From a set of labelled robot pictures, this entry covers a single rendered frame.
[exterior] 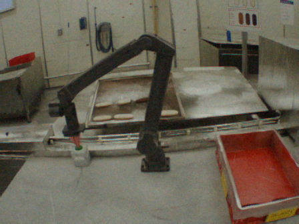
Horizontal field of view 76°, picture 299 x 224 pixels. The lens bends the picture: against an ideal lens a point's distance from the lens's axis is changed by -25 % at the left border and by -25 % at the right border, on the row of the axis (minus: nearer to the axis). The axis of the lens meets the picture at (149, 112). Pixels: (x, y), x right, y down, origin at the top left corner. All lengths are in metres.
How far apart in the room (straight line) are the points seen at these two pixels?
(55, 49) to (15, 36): 1.15
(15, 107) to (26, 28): 2.10
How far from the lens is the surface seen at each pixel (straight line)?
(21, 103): 3.78
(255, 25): 1.99
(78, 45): 4.91
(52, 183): 1.05
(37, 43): 5.24
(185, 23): 4.49
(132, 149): 1.09
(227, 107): 1.37
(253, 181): 0.96
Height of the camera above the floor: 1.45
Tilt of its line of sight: 25 degrees down
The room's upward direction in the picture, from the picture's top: 5 degrees counter-clockwise
